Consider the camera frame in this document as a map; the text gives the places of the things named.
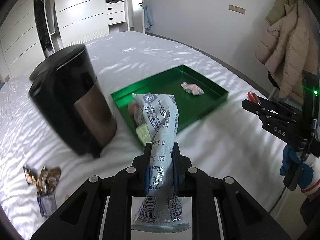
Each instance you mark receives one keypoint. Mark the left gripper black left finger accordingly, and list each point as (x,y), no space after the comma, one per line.
(100,207)

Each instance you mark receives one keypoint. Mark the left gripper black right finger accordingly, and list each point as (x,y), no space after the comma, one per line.
(221,208)

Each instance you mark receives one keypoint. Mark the brown oat snack bag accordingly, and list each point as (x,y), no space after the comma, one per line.
(47,181)

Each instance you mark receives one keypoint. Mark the red small snack packet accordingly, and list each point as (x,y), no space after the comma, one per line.
(253,98)

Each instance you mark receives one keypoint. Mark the dark butter cookie packet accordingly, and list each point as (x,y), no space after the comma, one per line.
(30,175)

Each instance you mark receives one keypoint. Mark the pink striped snack packet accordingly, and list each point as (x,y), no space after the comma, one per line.
(192,89)

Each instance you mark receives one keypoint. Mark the blue white snack bag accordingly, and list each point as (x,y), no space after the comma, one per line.
(161,210)

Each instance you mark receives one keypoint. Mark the clear bag colourful snacks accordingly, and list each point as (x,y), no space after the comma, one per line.
(141,128)

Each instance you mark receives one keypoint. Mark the blue white gloved right hand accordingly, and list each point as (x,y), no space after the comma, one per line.
(299,173)

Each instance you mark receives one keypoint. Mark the beige puffer jacket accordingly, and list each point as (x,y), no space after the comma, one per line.
(287,48)

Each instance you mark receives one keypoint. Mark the green jacket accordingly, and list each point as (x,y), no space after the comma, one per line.
(280,9)

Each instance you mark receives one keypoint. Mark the black and bronze kettle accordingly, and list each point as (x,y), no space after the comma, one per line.
(66,91)

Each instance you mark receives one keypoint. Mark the blue cloth on door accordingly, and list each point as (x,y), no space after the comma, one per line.
(148,18)

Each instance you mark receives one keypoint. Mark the white door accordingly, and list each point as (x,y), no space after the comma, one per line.
(138,15)

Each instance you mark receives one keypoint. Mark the white wardrobe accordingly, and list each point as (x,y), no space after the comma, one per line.
(31,30)

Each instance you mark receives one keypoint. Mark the gold wall switch plate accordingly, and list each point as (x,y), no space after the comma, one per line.
(237,9)

